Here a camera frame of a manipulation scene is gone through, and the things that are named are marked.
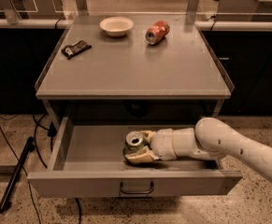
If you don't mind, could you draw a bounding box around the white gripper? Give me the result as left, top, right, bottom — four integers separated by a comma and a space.
123, 129, 177, 164

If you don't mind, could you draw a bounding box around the green soda can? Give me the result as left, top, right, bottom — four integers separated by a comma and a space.
124, 132, 147, 153

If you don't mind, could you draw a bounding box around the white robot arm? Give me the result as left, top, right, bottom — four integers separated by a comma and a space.
122, 118, 272, 183

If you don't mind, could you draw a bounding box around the open grey top drawer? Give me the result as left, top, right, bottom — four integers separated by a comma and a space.
28, 117, 242, 198

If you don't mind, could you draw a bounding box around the red soda can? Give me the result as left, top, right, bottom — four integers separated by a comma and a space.
145, 21, 170, 45

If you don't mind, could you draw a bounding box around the black power plug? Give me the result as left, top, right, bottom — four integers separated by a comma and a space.
48, 123, 57, 137

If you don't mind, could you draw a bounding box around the grey cabinet table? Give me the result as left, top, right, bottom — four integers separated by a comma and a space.
36, 14, 234, 125

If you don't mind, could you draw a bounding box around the black bar on floor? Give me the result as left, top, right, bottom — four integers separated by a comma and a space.
0, 136, 35, 214

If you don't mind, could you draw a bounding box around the white paper bowl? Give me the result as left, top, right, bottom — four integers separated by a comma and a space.
99, 17, 134, 37

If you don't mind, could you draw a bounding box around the dark snack bar wrapper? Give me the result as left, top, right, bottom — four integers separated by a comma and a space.
61, 40, 92, 60

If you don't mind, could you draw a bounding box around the metal drawer handle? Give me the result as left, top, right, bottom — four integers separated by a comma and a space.
120, 181, 154, 195

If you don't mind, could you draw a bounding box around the black floor cable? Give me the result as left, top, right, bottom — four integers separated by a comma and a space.
0, 114, 82, 224

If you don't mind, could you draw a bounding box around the white horizontal rail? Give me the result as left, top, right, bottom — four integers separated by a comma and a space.
0, 19, 272, 32

